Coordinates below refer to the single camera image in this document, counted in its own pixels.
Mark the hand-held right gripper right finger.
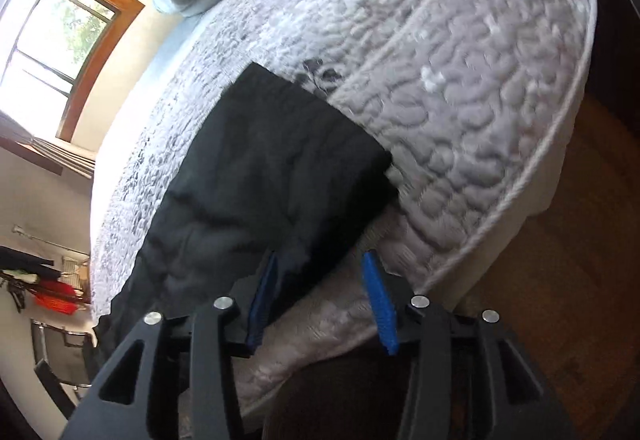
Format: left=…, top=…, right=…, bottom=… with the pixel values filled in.
left=361, top=250, right=581, bottom=440

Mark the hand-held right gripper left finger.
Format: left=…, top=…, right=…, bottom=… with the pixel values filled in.
left=60, top=250, right=281, bottom=440

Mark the black padded jacket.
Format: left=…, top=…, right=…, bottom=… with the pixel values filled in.
left=92, top=62, right=396, bottom=366

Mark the black metal chair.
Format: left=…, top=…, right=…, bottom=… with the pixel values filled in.
left=30, top=317, right=101, bottom=421

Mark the red basket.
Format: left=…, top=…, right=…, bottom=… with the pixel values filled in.
left=32, top=283, right=86, bottom=316

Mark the grey quilted bedspread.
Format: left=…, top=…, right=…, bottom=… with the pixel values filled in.
left=89, top=0, right=598, bottom=426

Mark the dark garment on rack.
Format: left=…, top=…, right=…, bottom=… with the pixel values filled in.
left=0, top=245, right=56, bottom=281

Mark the white folded curtain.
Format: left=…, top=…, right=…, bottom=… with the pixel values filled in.
left=0, top=113, right=97, bottom=178

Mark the wooden framed window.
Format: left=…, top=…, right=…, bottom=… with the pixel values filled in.
left=0, top=0, right=146, bottom=143

